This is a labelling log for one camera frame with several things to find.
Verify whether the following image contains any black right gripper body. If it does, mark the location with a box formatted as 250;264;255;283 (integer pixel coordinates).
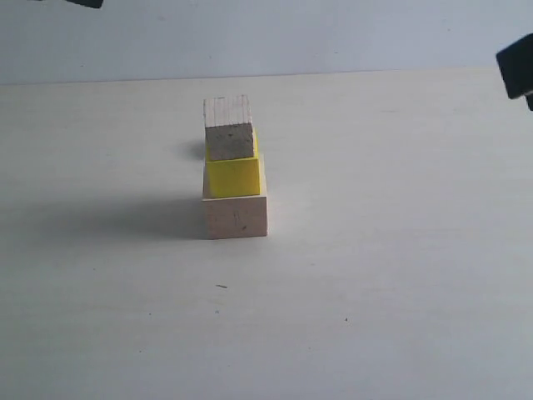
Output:
496;35;533;111

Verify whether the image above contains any medium wooden cube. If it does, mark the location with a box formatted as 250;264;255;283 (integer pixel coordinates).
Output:
203;94;255;161

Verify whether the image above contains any yellow cube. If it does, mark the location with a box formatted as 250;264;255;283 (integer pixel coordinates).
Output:
205;130;262;198

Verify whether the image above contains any large wooden cube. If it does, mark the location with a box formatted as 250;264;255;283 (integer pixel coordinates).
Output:
202;154;268;239

